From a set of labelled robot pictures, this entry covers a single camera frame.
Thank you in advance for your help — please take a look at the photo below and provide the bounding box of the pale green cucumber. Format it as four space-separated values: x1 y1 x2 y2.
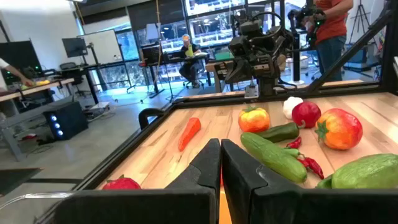
331 153 398 190

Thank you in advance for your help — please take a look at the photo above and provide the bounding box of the black desk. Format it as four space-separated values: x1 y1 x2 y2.
43 63 100 105
139 52 212 99

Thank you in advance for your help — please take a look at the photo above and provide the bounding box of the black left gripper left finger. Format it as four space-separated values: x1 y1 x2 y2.
54 138 221 224

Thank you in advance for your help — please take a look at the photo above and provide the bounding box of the dark green jalapeno pepper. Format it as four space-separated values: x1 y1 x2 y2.
256 121 306 144

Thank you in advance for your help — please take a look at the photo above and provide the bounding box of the yellow orange tomato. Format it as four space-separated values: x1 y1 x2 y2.
238 106 271 134

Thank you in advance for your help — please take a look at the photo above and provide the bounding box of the black pole stand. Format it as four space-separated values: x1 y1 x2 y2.
287 30 307 86

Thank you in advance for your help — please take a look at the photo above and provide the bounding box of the black handheld camera rig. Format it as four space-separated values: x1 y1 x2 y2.
287 5 326 47

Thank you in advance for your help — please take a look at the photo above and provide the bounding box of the white garlic bulb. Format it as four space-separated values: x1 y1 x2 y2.
282 96 304 120

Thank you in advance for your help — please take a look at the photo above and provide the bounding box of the orange carrot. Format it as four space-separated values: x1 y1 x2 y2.
178 117 202 152

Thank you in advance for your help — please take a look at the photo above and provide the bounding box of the orange red tomato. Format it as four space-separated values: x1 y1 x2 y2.
315 108 364 151

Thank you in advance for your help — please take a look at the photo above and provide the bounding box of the black clamp handle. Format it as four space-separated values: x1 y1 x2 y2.
138 108 165 130

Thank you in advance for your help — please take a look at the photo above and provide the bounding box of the large black screen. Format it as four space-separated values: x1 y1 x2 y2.
0 40 43 85

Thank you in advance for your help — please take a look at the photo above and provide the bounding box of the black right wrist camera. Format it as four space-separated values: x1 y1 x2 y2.
229 35 250 57

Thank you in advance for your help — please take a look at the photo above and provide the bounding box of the black tripod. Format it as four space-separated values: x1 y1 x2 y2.
348 0 374 44

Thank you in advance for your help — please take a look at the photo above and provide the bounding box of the black computer tower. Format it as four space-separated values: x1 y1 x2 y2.
42 101 90 141

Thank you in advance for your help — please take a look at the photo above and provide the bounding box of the yellow cable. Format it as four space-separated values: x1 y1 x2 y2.
154 0 163 83

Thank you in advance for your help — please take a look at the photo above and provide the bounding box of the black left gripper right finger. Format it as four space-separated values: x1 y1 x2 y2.
221 139 398 224

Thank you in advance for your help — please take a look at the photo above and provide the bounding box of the black monitor on stand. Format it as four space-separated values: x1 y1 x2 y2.
61 37 89 58

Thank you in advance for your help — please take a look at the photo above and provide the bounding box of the person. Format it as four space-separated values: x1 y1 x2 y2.
0 57 34 119
306 0 354 82
178 33 205 89

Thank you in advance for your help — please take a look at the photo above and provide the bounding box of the wooden desk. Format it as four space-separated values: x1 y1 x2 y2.
0 77 75 162

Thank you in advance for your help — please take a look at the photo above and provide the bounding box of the whiteboard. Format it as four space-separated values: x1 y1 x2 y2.
76 29 123 66

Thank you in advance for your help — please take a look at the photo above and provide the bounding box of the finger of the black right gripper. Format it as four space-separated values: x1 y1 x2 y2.
225 58 253 85

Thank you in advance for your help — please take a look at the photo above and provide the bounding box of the black floor mat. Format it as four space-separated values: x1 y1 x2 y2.
0 167 44 196

